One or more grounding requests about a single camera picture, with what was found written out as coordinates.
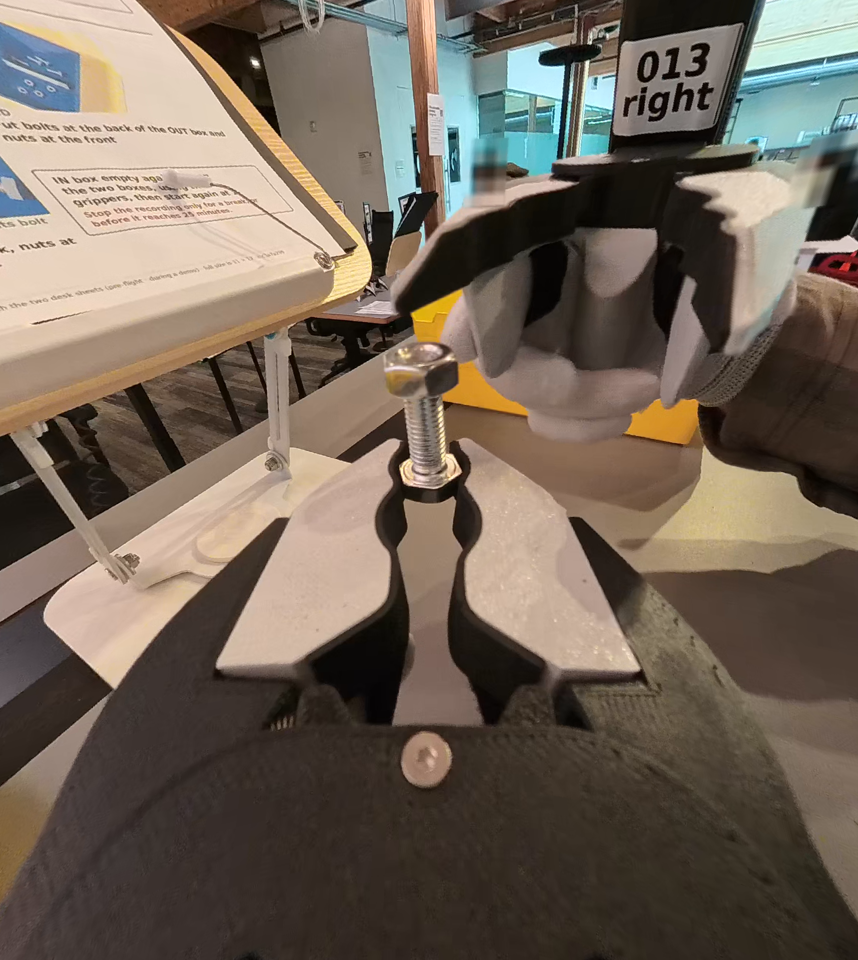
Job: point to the yellow plastic bin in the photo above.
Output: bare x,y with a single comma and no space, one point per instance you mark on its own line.
429,337

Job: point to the black round-top pole stand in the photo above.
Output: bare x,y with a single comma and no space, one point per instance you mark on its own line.
570,54

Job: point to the printed instruction sheet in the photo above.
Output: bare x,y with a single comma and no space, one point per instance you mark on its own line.
136,247

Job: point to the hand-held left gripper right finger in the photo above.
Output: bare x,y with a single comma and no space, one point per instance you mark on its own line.
541,585

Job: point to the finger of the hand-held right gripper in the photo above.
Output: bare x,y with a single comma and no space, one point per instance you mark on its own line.
474,217
758,225

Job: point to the wooden pillar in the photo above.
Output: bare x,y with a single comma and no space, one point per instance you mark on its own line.
423,60

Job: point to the silver hex bolt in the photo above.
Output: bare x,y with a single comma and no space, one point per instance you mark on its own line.
421,427

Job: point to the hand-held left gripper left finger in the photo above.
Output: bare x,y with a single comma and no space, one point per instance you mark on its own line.
301,592

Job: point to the paper notice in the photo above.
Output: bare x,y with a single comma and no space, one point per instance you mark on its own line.
436,124

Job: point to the instruction sheet on stand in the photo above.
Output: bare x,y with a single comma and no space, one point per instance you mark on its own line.
114,607

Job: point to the person's right hand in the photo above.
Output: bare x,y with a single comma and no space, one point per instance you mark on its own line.
594,390

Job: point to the silver hex nut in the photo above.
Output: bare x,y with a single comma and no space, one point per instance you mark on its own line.
431,480

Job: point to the red equipment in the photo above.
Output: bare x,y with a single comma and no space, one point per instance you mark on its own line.
845,266

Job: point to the person's right forearm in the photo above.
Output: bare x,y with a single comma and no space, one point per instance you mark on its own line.
833,397

